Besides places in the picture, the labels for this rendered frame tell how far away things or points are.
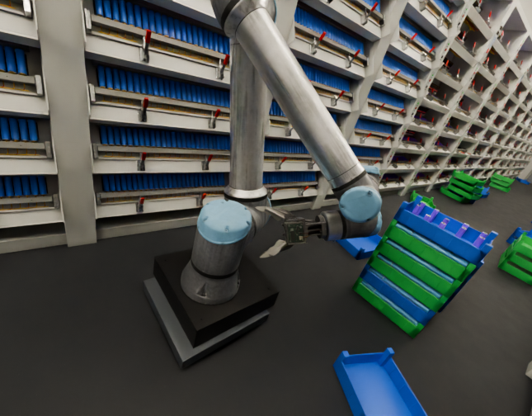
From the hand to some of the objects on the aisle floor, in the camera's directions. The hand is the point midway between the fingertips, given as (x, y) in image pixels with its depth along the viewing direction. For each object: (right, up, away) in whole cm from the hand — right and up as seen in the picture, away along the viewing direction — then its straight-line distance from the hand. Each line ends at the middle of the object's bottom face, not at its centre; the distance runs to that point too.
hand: (256, 232), depth 77 cm
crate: (+38, -54, -2) cm, 66 cm away
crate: (+61, -37, +41) cm, 82 cm away
